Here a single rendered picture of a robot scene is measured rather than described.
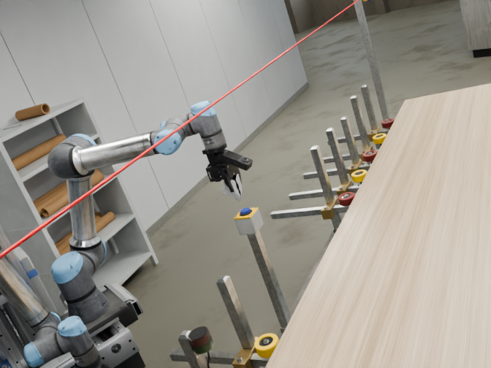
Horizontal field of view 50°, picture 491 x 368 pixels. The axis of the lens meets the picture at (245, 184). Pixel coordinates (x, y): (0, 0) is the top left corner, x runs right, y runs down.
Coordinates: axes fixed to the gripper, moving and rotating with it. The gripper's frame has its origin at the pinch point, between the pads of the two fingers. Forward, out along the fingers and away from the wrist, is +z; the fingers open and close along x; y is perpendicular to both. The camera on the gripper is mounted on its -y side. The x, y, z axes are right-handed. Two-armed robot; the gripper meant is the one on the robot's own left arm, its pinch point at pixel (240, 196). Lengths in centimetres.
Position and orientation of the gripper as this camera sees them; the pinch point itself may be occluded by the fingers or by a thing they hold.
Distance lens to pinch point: 185.7
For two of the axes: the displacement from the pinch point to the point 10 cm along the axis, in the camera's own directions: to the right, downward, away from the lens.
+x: -4.1, 4.5, -8.0
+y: -8.6, 1.2, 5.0
